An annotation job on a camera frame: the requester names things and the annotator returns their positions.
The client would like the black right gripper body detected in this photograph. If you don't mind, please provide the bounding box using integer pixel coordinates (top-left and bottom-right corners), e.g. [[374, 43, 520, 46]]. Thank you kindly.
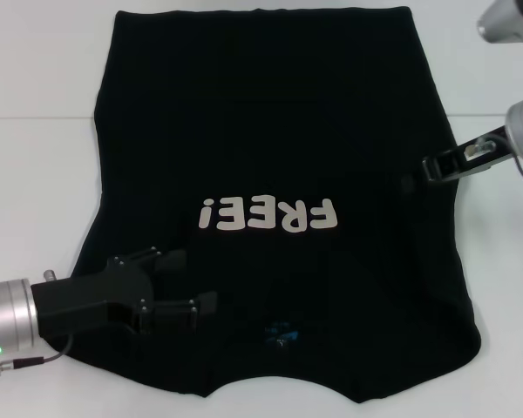
[[421, 125, 519, 187]]

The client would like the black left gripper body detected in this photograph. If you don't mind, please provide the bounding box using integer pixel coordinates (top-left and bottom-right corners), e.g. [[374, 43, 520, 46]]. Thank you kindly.
[[30, 255, 157, 340]]

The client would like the black shirt with FREE print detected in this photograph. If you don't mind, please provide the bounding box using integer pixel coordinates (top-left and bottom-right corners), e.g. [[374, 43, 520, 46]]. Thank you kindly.
[[63, 4, 483, 392]]

